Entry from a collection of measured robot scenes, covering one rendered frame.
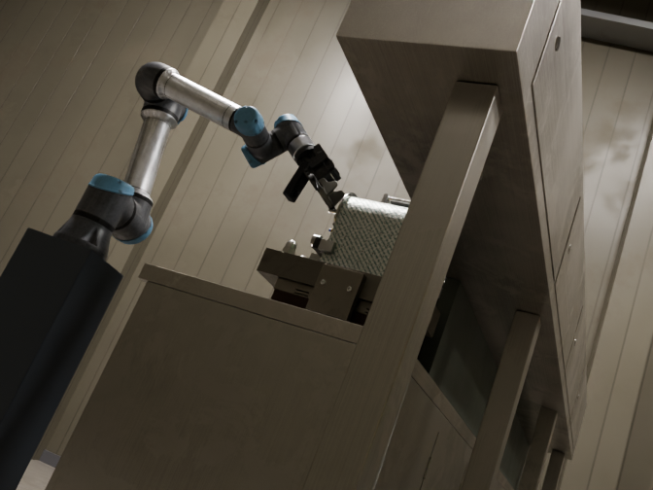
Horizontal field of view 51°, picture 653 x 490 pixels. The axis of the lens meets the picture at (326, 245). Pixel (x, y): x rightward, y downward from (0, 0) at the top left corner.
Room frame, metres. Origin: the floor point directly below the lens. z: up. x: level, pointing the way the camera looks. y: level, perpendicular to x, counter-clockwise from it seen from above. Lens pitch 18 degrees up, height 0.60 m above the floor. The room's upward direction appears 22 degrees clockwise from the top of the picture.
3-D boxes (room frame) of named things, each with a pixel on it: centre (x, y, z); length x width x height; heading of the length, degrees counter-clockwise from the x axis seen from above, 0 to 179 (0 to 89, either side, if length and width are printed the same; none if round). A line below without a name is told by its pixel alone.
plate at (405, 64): (2.14, -0.72, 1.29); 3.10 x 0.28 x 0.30; 153
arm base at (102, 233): (1.86, 0.61, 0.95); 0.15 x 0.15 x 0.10
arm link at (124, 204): (1.86, 0.61, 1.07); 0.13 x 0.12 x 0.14; 163
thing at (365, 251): (1.66, -0.10, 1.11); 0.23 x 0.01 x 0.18; 63
